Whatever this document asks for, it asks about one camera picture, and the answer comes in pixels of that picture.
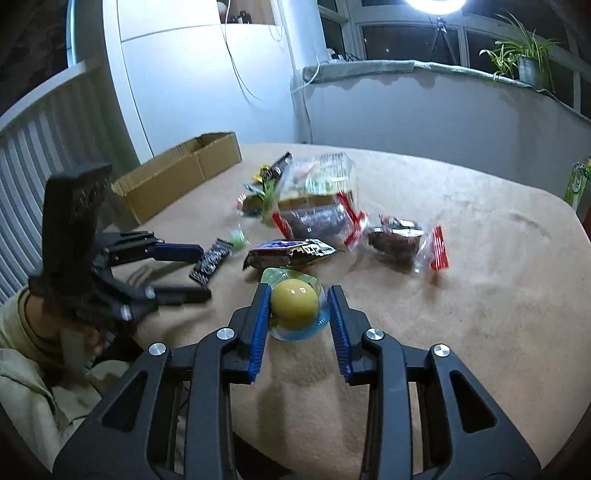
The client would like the potted spider plant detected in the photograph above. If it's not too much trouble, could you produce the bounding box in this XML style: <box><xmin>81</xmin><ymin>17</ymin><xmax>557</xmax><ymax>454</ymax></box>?
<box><xmin>479</xmin><ymin>10</ymin><xmax>560</xmax><ymax>92</ymax></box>

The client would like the round cake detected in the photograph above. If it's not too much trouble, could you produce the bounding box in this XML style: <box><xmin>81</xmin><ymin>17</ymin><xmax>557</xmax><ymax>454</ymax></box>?
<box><xmin>365</xmin><ymin>216</ymin><xmax>450</xmax><ymax>273</ymax></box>

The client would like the small Snickers bar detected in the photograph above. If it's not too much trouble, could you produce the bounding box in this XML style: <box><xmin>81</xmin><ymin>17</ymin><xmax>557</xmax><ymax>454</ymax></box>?
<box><xmin>271</xmin><ymin>152</ymin><xmax>293</xmax><ymax>181</ymax></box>

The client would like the white cabinet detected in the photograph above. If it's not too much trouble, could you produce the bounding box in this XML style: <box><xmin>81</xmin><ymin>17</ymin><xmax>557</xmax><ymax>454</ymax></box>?
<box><xmin>66</xmin><ymin>0</ymin><xmax>306</xmax><ymax>163</ymax></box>

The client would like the power strip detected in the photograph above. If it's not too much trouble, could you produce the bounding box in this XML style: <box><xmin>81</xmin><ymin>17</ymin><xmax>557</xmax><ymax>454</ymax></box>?
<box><xmin>327</xmin><ymin>48</ymin><xmax>346</xmax><ymax>62</ymax></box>

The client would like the white cable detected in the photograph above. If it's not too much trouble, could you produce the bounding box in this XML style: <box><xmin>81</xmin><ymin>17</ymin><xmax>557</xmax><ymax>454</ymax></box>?
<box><xmin>221</xmin><ymin>0</ymin><xmax>325</xmax><ymax>104</ymax></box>

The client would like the yellow jelly cup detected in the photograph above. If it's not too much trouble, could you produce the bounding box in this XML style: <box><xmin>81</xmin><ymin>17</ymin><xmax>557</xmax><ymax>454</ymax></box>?
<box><xmin>262</xmin><ymin>268</ymin><xmax>329</xmax><ymax>342</ymax></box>

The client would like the bagged sliced bread loaf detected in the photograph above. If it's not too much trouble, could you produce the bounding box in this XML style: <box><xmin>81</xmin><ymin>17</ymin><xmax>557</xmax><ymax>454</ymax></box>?
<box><xmin>273</xmin><ymin>152</ymin><xmax>358</xmax><ymax>212</ymax></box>

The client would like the green white carton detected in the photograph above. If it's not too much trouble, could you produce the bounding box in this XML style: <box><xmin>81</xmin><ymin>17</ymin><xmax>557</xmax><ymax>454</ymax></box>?
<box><xmin>564</xmin><ymin>157</ymin><xmax>591</xmax><ymax>211</ymax></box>

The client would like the dark cake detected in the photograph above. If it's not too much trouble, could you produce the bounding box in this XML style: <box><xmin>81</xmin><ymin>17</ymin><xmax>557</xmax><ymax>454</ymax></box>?
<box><xmin>271</xmin><ymin>192</ymin><xmax>369</xmax><ymax>249</ymax></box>

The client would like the left beige sleeve forearm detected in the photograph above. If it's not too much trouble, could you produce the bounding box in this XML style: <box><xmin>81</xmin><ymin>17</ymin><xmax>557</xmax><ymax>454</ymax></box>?
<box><xmin>1</xmin><ymin>287</ymin><xmax>130</xmax><ymax>470</ymax></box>

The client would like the large Snickers bar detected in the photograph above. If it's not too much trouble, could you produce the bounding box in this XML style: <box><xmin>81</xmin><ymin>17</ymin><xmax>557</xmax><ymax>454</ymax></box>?
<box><xmin>242</xmin><ymin>239</ymin><xmax>337</xmax><ymax>270</ymax></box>

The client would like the black white patterned candy packet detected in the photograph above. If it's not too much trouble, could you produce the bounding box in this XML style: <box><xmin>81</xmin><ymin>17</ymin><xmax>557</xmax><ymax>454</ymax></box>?
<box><xmin>189</xmin><ymin>239</ymin><xmax>233</xmax><ymax>286</ymax></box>

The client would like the green candy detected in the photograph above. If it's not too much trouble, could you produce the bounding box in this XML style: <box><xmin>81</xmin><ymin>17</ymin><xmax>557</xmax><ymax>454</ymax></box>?
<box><xmin>229</xmin><ymin>229</ymin><xmax>250</xmax><ymax>251</ymax></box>

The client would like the yellow candy packet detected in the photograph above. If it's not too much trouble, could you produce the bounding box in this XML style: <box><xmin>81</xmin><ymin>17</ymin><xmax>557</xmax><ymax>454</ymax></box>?
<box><xmin>252</xmin><ymin>165</ymin><xmax>273</xmax><ymax>184</ymax></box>

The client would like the brown cardboard box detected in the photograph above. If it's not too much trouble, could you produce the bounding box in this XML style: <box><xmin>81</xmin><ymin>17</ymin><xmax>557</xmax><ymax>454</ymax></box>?
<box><xmin>111</xmin><ymin>132</ymin><xmax>242</xmax><ymax>224</ymax></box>

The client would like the ring light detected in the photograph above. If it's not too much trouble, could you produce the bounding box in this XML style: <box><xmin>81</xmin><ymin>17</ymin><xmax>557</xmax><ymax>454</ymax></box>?
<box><xmin>406</xmin><ymin>0</ymin><xmax>466</xmax><ymax>16</ymax></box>

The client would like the black tripod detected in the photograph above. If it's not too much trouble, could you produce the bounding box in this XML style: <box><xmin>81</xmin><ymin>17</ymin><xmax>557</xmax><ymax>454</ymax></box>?
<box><xmin>429</xmin><ymin>16</ymin><xmax>460</xmax><ymax>66</ymax></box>

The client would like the grey windowsill cloth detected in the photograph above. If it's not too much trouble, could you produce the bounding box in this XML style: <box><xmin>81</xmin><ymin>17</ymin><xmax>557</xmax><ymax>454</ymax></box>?
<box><xmin>301</xmin><ymin>60</ymin><xmax>590</xmax><ymax>123</ymax></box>

